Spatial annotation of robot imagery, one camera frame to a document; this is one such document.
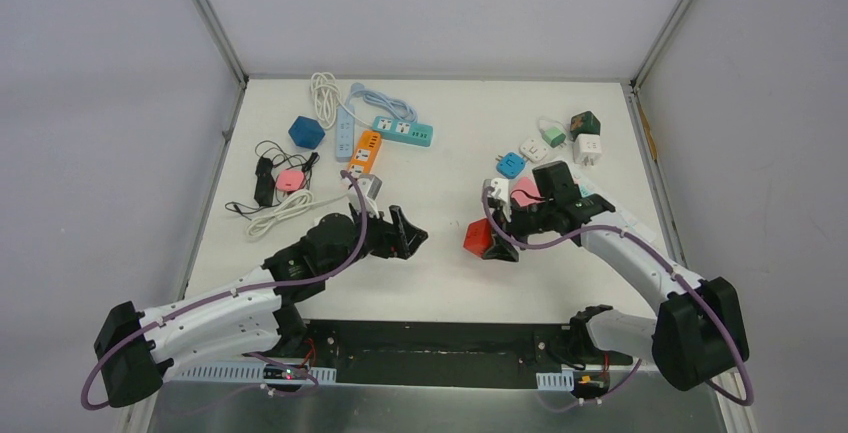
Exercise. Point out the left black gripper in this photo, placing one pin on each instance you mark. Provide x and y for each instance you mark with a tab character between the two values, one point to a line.
392	235

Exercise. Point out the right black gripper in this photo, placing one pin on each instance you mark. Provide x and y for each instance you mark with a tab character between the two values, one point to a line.
502	249

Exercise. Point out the red cube adapter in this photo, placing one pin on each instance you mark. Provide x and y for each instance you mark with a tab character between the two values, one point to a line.
478	238

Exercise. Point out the pink triangular power strip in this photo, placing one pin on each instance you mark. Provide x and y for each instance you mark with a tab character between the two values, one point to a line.
524	193

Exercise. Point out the blue small adapter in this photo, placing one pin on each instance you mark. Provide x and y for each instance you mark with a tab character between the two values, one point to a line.
510	165

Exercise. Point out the white square charger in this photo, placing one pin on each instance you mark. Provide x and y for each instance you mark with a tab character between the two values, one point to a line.
534	150

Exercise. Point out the light green plug charger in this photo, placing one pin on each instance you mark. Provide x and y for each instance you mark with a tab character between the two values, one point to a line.
552	131

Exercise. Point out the white multicolour power strip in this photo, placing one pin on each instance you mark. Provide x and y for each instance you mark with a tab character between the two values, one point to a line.
587	187

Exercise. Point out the white tiger cube adapter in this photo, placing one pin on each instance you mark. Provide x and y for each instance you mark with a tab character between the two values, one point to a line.
587	149

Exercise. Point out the dark green dragon cube adapter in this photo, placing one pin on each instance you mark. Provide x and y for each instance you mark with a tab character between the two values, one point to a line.
584	123

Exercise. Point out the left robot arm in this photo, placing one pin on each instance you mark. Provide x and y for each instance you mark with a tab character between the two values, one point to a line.
139	350

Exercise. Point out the orange power strip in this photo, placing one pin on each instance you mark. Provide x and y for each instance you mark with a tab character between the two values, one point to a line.
365	153

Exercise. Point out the teal power strip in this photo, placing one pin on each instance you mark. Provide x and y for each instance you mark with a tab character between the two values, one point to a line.
410	133

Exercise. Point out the pink round adapter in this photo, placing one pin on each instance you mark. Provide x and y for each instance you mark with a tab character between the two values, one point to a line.
290	180

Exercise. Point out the light blue power strip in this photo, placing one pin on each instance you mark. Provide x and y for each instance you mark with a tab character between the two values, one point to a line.
344	135

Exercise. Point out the blue cube adapter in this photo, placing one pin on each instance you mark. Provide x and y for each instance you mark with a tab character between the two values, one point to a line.
306	133

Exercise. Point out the black power adapter with cable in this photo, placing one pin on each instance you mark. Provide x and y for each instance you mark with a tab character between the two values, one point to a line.
272	159

